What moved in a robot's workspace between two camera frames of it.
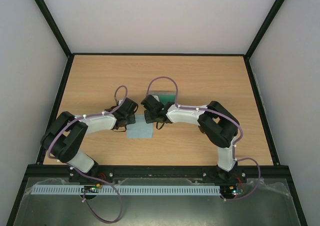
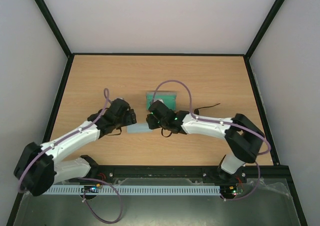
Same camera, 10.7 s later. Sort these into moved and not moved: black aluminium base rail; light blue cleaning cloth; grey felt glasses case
Moved: light blue cleaning cloth
Not moved: black aluminium base rail; grey felt glasses case
